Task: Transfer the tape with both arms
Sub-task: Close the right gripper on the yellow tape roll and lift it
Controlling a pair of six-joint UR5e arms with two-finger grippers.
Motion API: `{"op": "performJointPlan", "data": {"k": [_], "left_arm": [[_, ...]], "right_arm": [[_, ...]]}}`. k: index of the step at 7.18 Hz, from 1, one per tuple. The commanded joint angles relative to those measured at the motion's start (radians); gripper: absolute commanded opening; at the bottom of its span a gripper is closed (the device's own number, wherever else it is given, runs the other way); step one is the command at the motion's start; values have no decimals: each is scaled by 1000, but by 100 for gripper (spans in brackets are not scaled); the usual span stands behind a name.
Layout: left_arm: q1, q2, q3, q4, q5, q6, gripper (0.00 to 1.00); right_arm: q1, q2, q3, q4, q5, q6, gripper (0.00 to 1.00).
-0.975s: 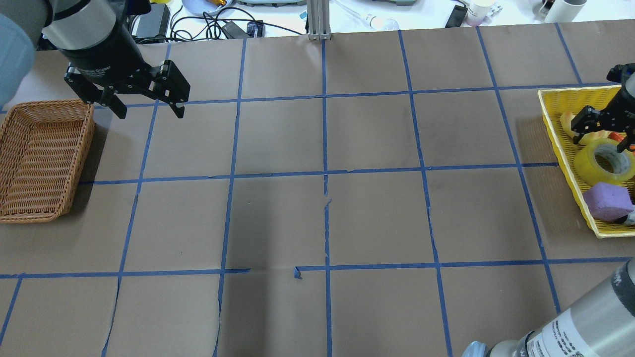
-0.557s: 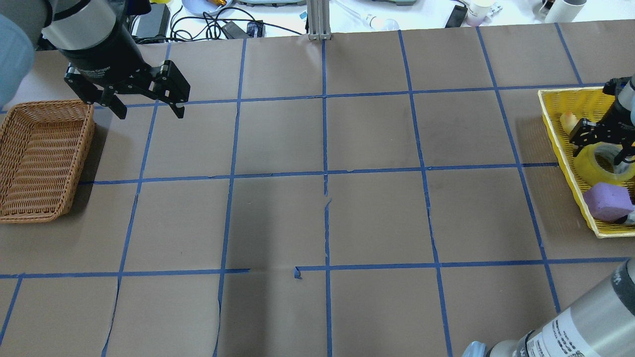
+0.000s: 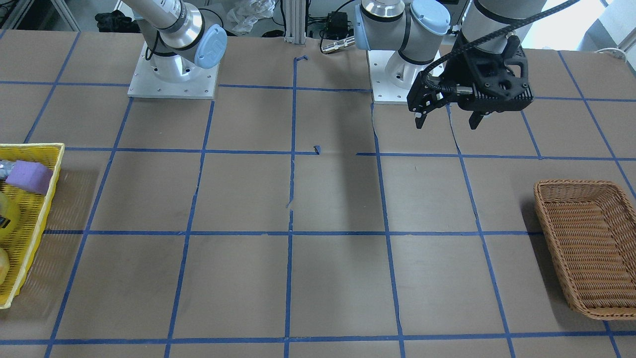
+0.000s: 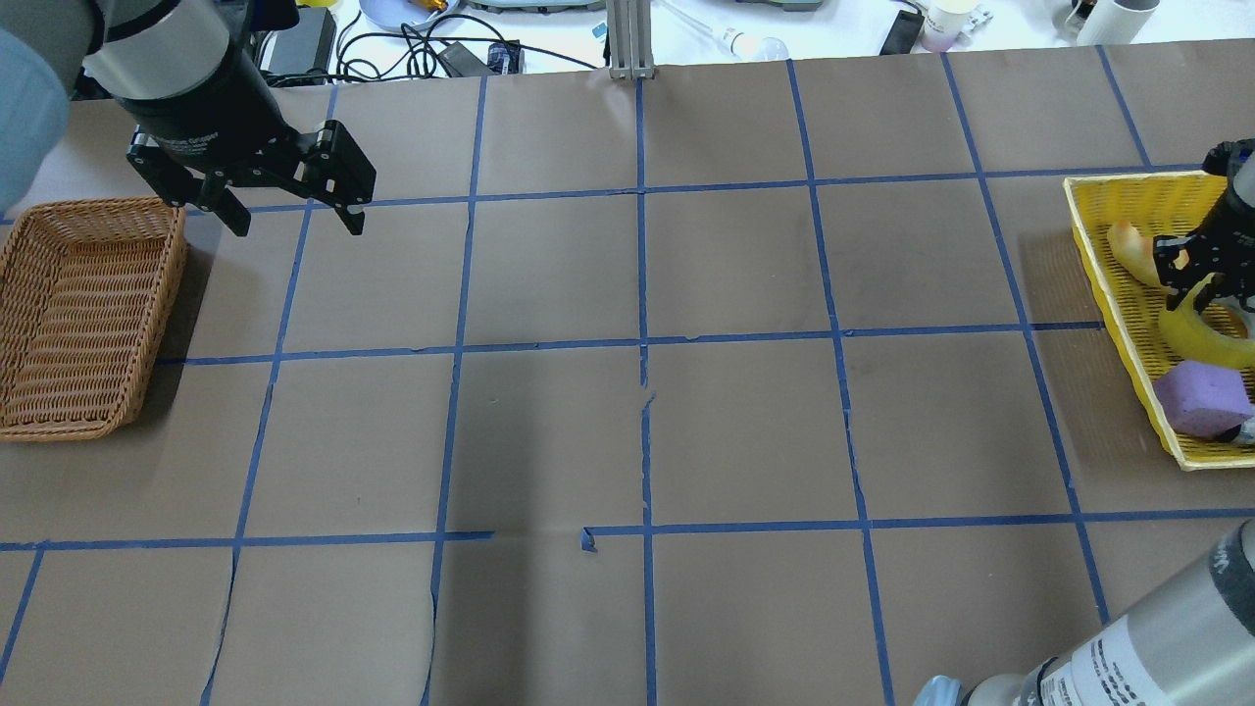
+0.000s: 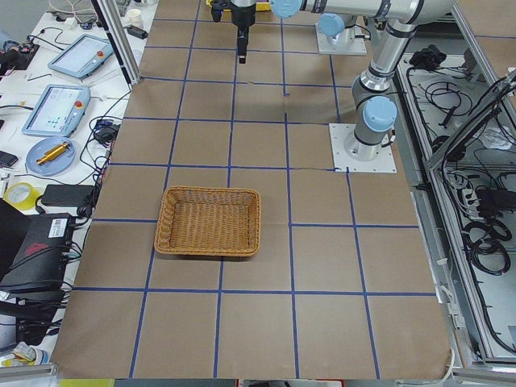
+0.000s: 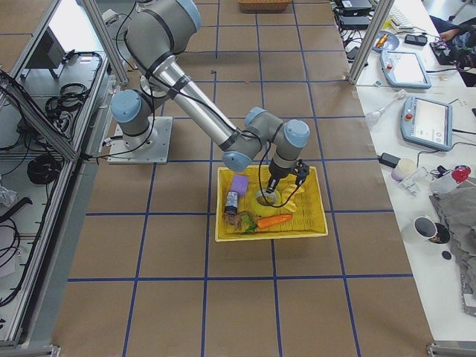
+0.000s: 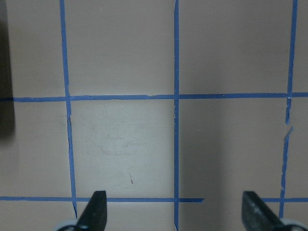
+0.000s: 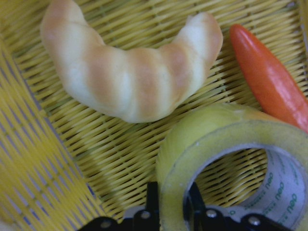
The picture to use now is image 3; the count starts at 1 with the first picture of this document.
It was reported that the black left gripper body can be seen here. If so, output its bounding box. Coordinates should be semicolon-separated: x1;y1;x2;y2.
407;35;534;117

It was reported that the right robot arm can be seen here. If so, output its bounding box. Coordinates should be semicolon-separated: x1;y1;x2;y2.
124;0;228;69

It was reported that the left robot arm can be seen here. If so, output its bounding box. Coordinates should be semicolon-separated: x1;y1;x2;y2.
353;0;545;129

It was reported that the brown wicker basket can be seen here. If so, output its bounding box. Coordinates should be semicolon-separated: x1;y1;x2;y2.
534;179;636;320

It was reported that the purple sponge block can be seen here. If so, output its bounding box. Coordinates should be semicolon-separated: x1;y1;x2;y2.
5;160;54;195

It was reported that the yellow plastic basket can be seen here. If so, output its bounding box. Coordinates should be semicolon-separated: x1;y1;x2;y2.
0;143;65;310

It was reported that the yellow toy banana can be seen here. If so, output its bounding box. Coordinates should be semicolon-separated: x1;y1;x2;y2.
0;191;21;284

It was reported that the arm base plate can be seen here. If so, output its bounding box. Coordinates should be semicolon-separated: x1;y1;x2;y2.
127;43;220;100
366;50;427;105

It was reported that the aluminium frame post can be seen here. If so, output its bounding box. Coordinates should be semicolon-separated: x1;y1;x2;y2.
280;0;308;47

